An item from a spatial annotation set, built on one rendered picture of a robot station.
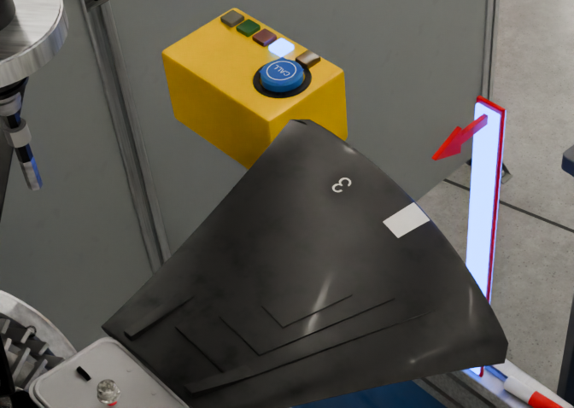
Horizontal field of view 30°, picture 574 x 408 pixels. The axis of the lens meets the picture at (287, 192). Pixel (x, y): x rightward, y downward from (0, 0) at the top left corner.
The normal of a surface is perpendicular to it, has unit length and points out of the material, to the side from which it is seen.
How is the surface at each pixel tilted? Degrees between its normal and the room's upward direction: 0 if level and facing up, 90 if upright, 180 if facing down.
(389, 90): 90
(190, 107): 90
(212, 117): 90
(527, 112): 0
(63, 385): 7
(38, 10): 0
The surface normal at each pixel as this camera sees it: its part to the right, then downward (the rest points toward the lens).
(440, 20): 0.69, 0.47
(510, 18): -0.08, -0.70
